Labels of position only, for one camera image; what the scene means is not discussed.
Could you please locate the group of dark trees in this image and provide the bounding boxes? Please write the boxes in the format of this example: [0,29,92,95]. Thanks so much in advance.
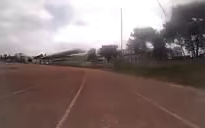
[124,0,205,60]

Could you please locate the white painted lane lines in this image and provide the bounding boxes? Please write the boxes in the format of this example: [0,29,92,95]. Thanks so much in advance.
[0,73,202,128]

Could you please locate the fence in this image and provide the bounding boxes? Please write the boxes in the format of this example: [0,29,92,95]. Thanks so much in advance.
[113,52,205,67]

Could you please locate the tall thin pole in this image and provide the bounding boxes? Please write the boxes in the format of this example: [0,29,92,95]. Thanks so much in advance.
[119,7,124,58]

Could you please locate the grandstand with dark roof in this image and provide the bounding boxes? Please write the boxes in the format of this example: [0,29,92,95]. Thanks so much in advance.
[32,48,90,66]

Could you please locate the pale concrete kerb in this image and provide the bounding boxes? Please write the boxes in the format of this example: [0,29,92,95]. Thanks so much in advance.
[168,82,205,98]

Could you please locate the grass strip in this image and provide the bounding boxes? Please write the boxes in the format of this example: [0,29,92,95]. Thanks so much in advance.
[89,60,205,90]

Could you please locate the small dark tree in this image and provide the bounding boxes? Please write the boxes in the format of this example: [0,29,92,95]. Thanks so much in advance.
[97,44,120,65]

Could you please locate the red running track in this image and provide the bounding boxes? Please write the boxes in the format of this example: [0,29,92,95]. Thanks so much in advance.
[0,63,205,128]

